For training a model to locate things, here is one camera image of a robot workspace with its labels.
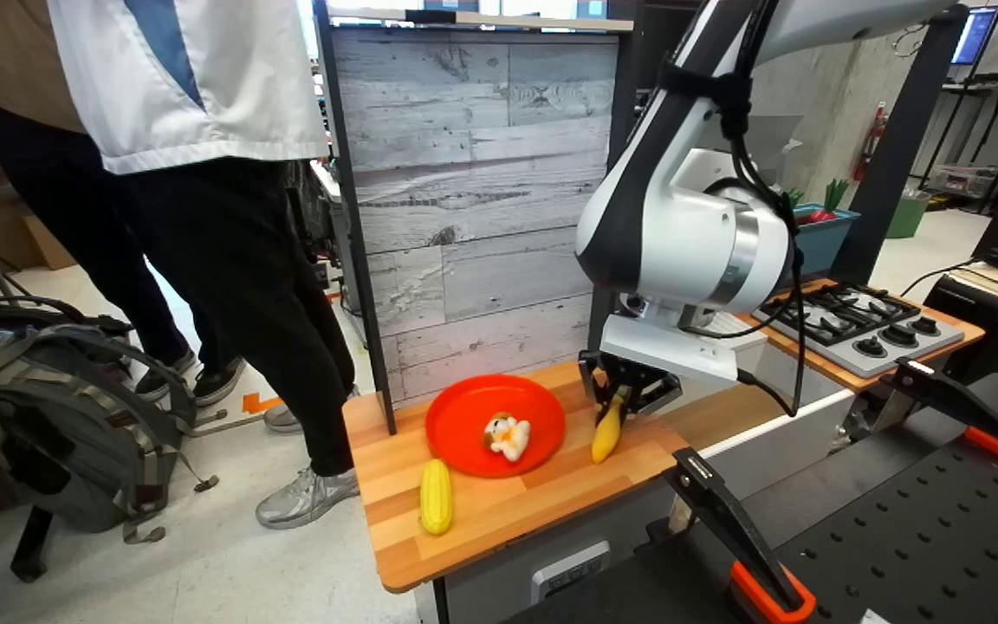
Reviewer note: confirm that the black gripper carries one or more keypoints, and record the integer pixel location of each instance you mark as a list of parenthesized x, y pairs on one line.
[(654, 384)]

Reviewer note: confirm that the yellow toy banana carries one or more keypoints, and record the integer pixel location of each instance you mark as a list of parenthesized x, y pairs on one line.
[(608, 438)]

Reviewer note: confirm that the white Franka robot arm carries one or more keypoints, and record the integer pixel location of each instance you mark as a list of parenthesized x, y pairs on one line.
[(683, 244)]

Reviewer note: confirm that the white brown toy food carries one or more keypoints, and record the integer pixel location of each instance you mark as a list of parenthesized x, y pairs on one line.
[(508, 438)]

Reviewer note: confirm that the red round plate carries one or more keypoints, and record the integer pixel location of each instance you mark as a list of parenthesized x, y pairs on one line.
[(467, 428)]

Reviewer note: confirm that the wooden countertop board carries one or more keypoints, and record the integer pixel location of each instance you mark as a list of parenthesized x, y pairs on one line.
[(499, 513)]

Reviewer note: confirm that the white toy sink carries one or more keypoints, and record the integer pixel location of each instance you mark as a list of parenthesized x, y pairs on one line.
[(811, 376)]

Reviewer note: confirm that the grey toy kitchen cabinet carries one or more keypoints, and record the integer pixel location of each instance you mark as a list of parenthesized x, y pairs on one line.
[(522, 578)]

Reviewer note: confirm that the yellow toy corn cob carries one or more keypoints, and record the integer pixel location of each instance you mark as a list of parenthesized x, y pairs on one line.
[(433, 501)]

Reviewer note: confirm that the grey wood-pattern panel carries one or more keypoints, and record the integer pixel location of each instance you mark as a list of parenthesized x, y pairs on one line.
[(475, 184)]

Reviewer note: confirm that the toy stove with black burners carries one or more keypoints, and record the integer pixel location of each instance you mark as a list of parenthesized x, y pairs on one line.
[(867, 330)]

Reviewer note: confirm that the blue planter bin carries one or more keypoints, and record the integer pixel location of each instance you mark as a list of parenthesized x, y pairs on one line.
[(828, 244)]

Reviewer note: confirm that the green toy plant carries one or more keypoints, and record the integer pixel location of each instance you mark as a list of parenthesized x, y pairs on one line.
[(837, 194), (800, 202)]

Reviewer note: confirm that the green bin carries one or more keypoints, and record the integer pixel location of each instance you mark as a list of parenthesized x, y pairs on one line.
[(906, 218)]

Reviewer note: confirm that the black perforated table plate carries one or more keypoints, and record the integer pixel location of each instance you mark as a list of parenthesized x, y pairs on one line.
[(928, 542)]

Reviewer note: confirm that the person in white shirt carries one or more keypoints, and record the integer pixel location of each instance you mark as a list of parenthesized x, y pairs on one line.
[(224, 230)]

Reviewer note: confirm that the computer monitor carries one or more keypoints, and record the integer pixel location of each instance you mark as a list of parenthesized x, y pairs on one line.
[(975, 37)]

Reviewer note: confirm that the grey backpack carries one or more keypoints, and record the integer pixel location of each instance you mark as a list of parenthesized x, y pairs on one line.
[(71, 419)]

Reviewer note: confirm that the person in tan shirt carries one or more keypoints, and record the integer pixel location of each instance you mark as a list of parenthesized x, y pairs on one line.
[(96, 221)]

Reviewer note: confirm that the black frame bar with diagonal post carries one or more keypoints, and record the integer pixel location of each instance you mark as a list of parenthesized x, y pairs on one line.
[(904, 126)]

